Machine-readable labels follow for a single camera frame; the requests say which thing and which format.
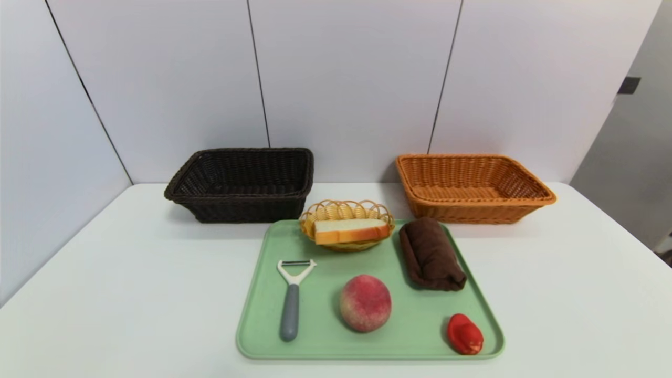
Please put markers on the white bread slice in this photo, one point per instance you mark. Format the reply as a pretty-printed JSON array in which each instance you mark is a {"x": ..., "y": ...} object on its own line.
[{"x": 349, "y": 231}]

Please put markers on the brown towel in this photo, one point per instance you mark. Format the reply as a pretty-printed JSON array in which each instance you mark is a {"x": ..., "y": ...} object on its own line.
[{"x": 430, "y": 254}]

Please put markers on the pink peach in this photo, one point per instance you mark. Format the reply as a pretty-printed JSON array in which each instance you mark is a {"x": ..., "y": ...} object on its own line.
[{"x": 365, "y": 304}]

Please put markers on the small round yellow wicker basket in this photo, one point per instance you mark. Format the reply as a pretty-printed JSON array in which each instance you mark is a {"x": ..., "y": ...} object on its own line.
[{"x": 341, "y": 210}]

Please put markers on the dark brown wicker basket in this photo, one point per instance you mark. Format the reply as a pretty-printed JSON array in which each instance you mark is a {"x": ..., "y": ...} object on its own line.
[{"x": 241, "y": 205}]

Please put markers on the orange wicker basket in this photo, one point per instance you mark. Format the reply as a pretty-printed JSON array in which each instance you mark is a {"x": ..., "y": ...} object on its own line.
[{"x": 472, "y": 210}]

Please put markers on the light green plastic tray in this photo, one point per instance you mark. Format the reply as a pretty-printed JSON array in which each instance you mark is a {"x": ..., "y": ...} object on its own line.
[{"x": 315, "y": 325}]

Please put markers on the red tomato piece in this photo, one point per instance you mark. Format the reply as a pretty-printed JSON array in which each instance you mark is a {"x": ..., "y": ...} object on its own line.
[{"x": 464, "y": 336}]

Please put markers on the dark wall fixture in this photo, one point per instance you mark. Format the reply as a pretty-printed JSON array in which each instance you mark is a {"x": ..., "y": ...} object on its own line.
[{"x": 628, "y": 85}]

